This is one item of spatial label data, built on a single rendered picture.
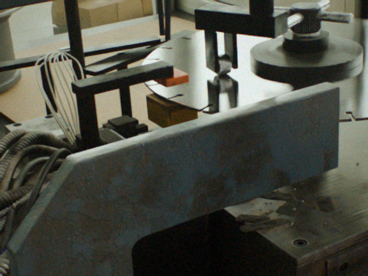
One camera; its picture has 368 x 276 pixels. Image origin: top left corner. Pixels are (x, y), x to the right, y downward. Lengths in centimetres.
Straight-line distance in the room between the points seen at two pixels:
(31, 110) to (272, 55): 61
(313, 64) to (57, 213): 34
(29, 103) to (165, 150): 84
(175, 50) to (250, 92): 16
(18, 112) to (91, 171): 81
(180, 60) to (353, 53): 17
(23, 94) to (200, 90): 69
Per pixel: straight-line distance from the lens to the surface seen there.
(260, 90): 66
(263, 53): 73
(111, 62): 87
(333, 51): 73
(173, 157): 46
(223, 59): 70
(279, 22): 66
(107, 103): 123
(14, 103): 129
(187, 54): 77
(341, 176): 73
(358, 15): 135
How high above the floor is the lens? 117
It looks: 23 degrees down
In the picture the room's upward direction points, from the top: 4 degrees counter-clockwise
